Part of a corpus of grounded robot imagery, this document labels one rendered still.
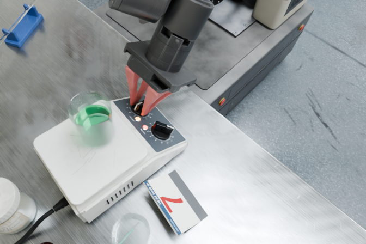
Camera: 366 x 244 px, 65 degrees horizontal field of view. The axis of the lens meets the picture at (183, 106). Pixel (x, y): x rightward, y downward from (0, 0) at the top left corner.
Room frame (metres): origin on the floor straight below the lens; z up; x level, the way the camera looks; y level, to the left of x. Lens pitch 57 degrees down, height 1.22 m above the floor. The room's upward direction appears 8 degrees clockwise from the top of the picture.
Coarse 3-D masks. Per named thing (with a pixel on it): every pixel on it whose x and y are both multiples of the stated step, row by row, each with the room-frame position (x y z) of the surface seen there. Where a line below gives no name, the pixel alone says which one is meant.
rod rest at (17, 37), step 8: (32, 8) 0.48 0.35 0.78; (24, 16) 0.47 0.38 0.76; (32, 16) 0.47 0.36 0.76; (40, 16) 0.48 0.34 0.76; (24, 24) 0.45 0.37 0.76; (32, 24) 0.45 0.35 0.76; (16, 32) 0.42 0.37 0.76; (24, 32) 0.42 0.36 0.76; (8, 40) 0.40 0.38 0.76; (16, 40) 0.40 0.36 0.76; (24, 40) 0.41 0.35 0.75
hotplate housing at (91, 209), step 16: (144, 144) 0.18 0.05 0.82; (176, 144) 0.20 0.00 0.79; (144, 160) 0.16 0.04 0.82; (160, 160) 0.17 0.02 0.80; (128, 176) 0.13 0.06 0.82; (144, 176) 0.14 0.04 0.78; (112, 192) 0.11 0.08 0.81; (128, 192) 0.12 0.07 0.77; (80, 208) 0.08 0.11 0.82; (96, 208) 0.09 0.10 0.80
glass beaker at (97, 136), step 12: (72, 96) 0.19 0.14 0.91; (84, 96) 0.20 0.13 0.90; (96, 96) 0.20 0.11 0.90; (72, 108) 0.18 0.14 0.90; (108, 108) 0.20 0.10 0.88; (72, 120) 0.16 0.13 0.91; (108, 120) 0.17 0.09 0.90; (84, 132) 0.15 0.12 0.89; (96, 132) 0.16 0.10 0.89; (108, 132) 0.17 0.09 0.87; (96, 144) 0.15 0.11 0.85; (108, 144) 0.16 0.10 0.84
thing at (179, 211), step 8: (152, 184) 0.13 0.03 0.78; (160, 184) 0.14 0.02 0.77; (168, 184) 0.14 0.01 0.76; (160, 192) 0.12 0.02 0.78; (168, 192) 0.13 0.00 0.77; (176, 192) 0.13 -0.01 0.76; (168, 200) 0.11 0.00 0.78; (176, 200) 0.12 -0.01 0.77; (168, 208) 0.10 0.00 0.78; (176, 208) 0.11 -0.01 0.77; (184, 208) 0.11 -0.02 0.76; (176, 216) 0.09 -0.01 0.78; (184, 216) 0.10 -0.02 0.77; (192, 216) 0.10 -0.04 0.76; (176, 224) 0.08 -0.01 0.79; (184, 224) 0.08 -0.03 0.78
